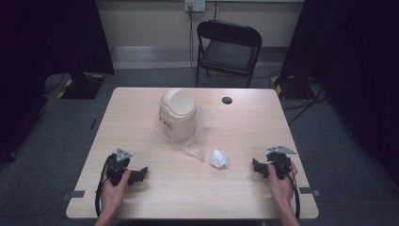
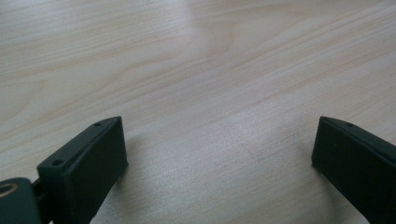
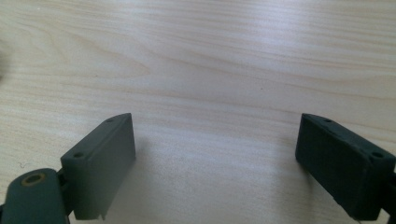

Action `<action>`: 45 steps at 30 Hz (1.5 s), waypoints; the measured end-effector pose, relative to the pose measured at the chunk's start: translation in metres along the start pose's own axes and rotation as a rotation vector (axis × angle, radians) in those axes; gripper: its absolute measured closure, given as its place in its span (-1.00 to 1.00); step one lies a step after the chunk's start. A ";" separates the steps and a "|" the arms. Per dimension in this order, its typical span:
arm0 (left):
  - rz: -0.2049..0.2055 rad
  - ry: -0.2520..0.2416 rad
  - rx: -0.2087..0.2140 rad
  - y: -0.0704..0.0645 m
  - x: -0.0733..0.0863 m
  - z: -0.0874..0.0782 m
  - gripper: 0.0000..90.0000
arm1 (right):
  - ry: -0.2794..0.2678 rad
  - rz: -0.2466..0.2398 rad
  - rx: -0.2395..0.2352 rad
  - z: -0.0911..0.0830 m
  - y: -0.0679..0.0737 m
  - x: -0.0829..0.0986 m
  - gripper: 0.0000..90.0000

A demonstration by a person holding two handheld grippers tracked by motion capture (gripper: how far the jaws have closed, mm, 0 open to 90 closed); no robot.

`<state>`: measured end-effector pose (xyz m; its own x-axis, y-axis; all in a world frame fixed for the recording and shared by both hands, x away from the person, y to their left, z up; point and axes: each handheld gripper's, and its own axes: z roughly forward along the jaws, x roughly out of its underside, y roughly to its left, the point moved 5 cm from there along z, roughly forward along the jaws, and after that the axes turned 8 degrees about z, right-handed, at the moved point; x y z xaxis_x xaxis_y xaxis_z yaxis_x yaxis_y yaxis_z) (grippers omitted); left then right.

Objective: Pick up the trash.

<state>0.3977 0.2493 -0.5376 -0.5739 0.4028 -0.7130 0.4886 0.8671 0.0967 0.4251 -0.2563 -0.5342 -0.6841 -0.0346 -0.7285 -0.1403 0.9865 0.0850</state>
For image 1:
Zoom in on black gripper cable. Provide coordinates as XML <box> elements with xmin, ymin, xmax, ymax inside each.
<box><xmin>94</xmin><ymin>161</ymin><xmax>111</xmax><ymax>218</ymax></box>
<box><xmin>280</xmin><ymin>163</ymin><xmax>301</xmax><ymax>220</ymax></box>

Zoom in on beige swing-lid trash bin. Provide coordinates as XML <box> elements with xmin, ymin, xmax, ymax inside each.
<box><xmin>158</xmin><ymin>88</ymin><xmax>199</xmax><ymax>142</ymax></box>

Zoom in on black wall socket cable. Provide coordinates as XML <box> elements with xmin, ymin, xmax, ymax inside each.
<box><xmin>187</xmin><ymin>5</ymin><xmax>200</xmax><ymax>77</ymax></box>

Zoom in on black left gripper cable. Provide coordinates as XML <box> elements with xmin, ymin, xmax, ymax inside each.
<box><xmin>94</xmin><ymin>161</ymin><xmax>111</xmax><ymax>218</ymax></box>

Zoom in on person's right hand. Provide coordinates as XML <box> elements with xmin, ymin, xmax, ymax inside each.
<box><xmin>266</xmin><ymin>160</ymin><xmax>298</xmax><ymax>209</ymax></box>

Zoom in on clear plastic bag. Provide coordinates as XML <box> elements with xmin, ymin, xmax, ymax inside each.
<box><xmin>152</xmin><ymin>104</ymin><xmax>211</xmax><ymax>161</ymax></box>

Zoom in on black floor cables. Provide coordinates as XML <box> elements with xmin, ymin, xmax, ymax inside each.
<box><xmin>281</xmin><ymin>79</ymin><xmax>329</xmax><ymax>126</ymax></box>

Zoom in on person's left hand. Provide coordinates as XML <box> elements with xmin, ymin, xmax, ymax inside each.
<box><xmin>100</xmin><ymin>169</ymin><xmax>133</xmax><ymax>215</ymax></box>

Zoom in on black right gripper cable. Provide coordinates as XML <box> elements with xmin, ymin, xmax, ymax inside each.
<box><xmin>280</xmin><ymin>163</ymin><xmax>301</xmax><ymax>220</ymax></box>

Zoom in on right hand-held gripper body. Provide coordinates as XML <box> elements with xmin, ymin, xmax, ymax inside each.
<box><xmin>265</xmin><ymin>145</ymin><xmax>297</xmax><ymax>181</ymax></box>

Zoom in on crumpled white paper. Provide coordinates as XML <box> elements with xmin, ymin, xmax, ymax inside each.
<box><xmin>208</xmin><ymin>149</ymin><xmax>230</xmax><ymax>170</ymax></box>

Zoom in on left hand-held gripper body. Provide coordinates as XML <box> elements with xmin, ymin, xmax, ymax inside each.
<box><xmin>104</xmin><ymin>148</ymin><xmax>139</xmax><ymax>186</ymax></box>

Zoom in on dark curtain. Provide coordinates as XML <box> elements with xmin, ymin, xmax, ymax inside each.
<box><xmin>279</xmin><ymin>0</ymin><xmax>399</xmax><ymax>188</ymax></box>
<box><xmin>0</xmin><ymin>0</ymin><xmax>116</xmax><ymax>164</ymax></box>

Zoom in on white wall socket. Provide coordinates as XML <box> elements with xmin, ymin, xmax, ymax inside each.
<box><xmin>184</xmin><ymin>0</ymin><xmax>207</xmax><ymax>13</ymax></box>

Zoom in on black folding chair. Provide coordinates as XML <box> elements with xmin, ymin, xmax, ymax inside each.
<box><xmin>195</xmin><ymin>19</ymin><xmax>263</xmax><ymax>89</ymax></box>

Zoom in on black stand base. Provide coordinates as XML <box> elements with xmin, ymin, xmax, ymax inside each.
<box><xmin>56</xmin><ymin>72</ymin><xmax>106</xmax><ymax>101</ymax></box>
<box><xmin>270</xmin><ymin>74</ymin><xmax>316</xmax><ymax>102</ymax></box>

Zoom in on grey tape strip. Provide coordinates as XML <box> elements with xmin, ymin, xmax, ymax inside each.
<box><xmin>61</xmin><ymin>189</ymin><xmax>86</xmax><ymax>202</ymax></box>
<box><xmin>298</xmin><ymin>186</ymin><xmax>322</xmax><ymax>198</ymax></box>

